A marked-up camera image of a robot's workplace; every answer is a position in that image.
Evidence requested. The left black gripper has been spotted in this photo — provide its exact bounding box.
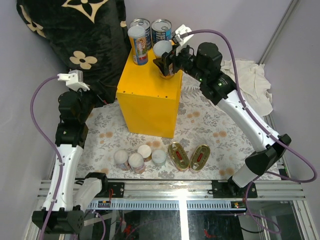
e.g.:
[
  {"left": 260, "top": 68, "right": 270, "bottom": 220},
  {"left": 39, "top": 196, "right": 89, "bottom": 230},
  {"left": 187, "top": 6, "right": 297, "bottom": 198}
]
[{"left": 72, "top": 80, "right": 117, "bottom": 124}]

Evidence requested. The yellow orange can plastic lid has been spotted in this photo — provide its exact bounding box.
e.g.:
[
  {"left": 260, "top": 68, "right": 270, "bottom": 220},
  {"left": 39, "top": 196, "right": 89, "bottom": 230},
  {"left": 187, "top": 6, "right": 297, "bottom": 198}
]
[{"left": 152, "top": 40, "right": 176, "bottom": 79}]

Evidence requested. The aluminium corner post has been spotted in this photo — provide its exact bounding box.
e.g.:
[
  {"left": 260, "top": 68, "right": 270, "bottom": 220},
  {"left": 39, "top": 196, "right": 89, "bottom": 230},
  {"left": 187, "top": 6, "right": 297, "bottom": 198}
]
[{"left": 257, "top": 0, "right": 301, "bottom": 64}]

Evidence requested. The yellow wooden shelf cabinet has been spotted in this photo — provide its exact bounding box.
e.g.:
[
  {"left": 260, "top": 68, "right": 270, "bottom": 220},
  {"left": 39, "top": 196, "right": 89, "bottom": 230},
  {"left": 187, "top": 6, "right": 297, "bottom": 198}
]
[{"left": 116, "top": 50, "right": 183, "bottom": 138}]

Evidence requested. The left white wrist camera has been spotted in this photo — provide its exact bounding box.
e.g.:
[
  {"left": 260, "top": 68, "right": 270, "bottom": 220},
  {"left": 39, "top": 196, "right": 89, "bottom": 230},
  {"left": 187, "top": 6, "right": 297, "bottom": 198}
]
[{"left": 57, "top": 70, "right": 90, "bottom": 92}]

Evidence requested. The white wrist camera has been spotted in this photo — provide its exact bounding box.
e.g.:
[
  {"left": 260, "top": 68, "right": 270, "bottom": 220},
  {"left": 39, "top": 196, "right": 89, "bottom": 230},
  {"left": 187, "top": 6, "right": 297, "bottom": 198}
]
[
  {"left": 171, "top": 24, "right": 193, "bottom": 56},
  {"left": 57, "top": 70, "right": 90, "bottom": 92}
]

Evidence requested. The blue soup can top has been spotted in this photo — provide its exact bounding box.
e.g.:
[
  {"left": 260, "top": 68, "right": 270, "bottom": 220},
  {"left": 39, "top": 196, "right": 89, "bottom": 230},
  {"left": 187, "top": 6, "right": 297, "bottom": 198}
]
[{"left": 130, "top": 18, "right": 152, "bottom": 51}]

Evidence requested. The can with white lid front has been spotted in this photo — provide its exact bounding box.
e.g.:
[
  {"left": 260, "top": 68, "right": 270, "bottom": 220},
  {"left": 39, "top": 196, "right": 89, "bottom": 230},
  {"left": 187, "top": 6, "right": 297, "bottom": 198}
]
[{"left": 128, "top": 153, "right": 146, "bottom": 174}]

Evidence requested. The purple cable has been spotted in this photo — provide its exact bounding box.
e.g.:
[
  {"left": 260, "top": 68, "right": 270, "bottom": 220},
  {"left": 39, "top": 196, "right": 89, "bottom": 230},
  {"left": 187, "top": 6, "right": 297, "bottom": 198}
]
[
  {"left": 187, "top": 29, "right": 316, "bottom": 235},
  {"left": 29, "top": 76, "right": 66, "bottom": 240}
]

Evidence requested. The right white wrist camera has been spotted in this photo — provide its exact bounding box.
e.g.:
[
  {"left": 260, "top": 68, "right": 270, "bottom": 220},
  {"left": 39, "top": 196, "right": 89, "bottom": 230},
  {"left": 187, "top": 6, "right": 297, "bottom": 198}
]
[{"left": 171, "top": 24, "right": 193, "bottom": 56}]

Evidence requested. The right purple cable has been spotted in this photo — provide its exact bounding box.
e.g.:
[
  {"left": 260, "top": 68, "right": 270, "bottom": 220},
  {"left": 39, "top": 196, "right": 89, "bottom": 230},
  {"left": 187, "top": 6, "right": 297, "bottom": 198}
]
[{"left": 187, "top": 29, "right": 316, "bottom": 235}]

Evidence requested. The tall porridge can plastic lid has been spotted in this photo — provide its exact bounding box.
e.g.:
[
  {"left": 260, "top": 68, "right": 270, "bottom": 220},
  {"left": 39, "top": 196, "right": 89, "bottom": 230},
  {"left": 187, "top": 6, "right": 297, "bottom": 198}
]
[{"left": 127, "top": 25, "right": 148, "bottom": 66}]

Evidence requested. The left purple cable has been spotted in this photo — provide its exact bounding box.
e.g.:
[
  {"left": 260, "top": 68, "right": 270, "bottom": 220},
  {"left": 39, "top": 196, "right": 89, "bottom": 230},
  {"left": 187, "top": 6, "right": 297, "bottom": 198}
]
[{"left": 29, "top": 76, "right": 66, "bottom": 240}]

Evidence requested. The white crumpled cloth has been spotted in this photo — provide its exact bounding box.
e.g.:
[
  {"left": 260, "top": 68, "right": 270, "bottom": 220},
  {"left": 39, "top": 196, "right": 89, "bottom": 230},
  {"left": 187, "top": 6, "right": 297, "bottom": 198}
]
[{"left": 235, "top": 59, "right": 273, "bottom": 117}]

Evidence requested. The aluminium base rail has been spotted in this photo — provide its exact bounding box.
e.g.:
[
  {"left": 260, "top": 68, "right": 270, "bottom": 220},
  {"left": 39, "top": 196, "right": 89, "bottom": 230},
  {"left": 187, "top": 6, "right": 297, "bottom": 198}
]
[{"left": 37, "top": 173, "right": 320, "bottom": 240}]

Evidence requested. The silver can with clear lid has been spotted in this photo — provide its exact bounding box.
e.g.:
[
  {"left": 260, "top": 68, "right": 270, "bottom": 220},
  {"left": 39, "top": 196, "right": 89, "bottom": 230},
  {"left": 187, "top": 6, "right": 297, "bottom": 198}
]
[{"left": 151, "top": 149, "right": 167, "bottom": 167}]

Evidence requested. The gold oval tin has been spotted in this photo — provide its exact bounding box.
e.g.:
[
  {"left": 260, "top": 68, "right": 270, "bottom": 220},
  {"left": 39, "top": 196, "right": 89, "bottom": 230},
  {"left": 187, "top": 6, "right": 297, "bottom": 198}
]
[
  {"left": 168, "top": 142, "right": 190, "bottom": 172},
  {"left": 189, "top": 144, "right": 211, "bottom": 173}
]

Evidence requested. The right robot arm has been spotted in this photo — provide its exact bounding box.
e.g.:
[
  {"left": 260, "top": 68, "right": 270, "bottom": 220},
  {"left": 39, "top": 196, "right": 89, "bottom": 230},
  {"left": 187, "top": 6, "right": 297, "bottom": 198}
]
[{"left": 152, "top": 40, "right": 292, "bottom": 198}]

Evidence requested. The can with white lid back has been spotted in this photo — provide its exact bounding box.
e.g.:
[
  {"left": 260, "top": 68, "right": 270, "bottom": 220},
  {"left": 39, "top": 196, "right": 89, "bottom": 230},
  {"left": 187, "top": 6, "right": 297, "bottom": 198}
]
[{"left": 137, "top": 144, "right": 152, "bottom": 162}]

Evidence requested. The floral patterned table mat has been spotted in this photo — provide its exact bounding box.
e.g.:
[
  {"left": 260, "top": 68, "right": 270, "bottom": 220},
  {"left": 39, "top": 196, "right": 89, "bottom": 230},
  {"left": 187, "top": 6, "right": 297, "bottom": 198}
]
[{"left": 76, "top": 75, "right": 254, "bottom": 180}]

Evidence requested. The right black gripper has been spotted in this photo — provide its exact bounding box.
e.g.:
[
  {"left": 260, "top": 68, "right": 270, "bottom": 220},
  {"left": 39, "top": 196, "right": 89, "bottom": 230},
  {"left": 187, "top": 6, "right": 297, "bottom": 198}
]
[{"left": 152, "top": 41, "right": 207, "bottom": 83}]

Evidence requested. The can with white lid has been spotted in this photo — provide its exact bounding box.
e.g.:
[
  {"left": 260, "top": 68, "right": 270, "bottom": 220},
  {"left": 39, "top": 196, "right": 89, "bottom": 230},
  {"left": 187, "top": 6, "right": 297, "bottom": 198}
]
[
  {"left": 137, "top": 144, "right": 152, "bottom": 162},
  {"left": 128, "top": 153, "right": 146, "bottom": 174},
  {"left": 113, "top": 149, "right": 131, "bottom": 171}
]

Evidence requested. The black floral plush blanket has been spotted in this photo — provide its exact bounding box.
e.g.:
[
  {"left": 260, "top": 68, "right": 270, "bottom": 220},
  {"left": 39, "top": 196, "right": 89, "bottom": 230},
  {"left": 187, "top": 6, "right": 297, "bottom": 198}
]
[{"left": 16, "top": 0, "right": 131, "bottom": 107}]

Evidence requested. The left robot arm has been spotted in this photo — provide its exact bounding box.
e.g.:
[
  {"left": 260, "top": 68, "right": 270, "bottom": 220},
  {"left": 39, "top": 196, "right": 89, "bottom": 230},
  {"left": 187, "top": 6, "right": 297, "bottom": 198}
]
[{"left": 31, "top": 89, "right": 110, "bottom": 239}]

